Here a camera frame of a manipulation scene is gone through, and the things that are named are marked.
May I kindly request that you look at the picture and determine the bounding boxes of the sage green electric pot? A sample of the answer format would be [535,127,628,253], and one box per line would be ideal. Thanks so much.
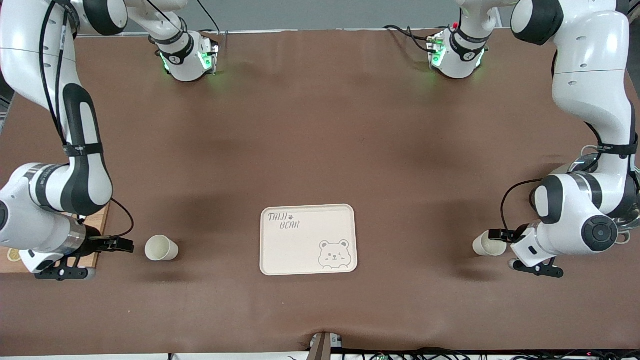
[562,145,640,247]

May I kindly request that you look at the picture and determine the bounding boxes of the brown mounting post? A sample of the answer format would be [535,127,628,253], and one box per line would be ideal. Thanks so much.
[307,331,335,360]

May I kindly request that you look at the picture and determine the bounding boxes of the black right base cable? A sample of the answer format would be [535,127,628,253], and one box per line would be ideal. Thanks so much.
[196,0,221,34]

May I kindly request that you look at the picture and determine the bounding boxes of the wooden cutting board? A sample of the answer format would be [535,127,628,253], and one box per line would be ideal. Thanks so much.
[0,202,111,274]

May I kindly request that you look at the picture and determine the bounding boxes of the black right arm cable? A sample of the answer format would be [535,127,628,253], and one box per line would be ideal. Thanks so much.
[39,0,135,241]

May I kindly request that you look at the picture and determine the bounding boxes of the black base cable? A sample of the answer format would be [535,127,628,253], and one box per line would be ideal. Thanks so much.
[196,0,221,34]
[384,25,436,53]

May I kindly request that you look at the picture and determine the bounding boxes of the white plastic cup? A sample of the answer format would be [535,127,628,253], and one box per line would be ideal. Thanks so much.
[472,230,507,257]
[145,234,179,262]

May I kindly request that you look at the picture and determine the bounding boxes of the cream bear print tray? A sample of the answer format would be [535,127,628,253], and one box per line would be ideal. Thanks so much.
[259,203,359,276]

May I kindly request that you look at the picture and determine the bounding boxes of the black left base cable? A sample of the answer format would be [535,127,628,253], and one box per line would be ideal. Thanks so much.
[384,25,436,53]

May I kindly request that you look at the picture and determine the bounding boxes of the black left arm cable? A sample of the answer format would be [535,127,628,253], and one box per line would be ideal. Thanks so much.
[500,122,640,236]

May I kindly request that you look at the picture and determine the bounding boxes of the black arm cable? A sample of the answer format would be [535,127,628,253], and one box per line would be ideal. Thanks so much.
[500,122,640,236]
[39,0,135,241]

